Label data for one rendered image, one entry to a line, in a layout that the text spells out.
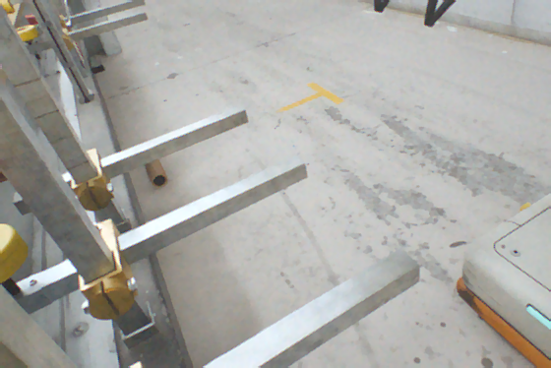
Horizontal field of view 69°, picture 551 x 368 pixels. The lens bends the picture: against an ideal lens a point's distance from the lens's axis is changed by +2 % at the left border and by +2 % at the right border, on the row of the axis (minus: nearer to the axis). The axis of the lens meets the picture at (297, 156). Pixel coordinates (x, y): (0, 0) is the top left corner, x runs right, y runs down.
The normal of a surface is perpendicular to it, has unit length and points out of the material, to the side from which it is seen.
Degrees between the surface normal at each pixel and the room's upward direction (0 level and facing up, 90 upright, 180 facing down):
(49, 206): 90
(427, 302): 0
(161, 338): 0
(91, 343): 0
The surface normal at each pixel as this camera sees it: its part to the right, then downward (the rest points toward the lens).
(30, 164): 0.47, 0.44
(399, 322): -0.17, -0.80
